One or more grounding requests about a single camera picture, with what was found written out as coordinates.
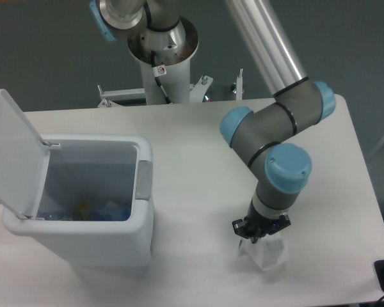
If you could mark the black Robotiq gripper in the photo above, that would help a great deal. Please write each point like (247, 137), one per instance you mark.
(255, 226)

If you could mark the white plastic bag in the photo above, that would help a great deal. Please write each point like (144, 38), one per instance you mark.
(268, 252)

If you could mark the yellow trash item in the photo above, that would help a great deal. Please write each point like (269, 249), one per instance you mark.
(83, 207)

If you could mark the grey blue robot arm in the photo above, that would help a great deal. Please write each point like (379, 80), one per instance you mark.
(259, 138)

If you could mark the white trash item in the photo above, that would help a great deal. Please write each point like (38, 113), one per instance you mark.
(116, 208)

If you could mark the clear plastic water bottle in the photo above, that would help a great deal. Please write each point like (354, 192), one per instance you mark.
(96, 214)

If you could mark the white trash can lid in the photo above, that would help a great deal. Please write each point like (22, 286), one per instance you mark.
(24, 160)

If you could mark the white trash can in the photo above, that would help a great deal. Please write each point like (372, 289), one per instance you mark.
(93, 169)

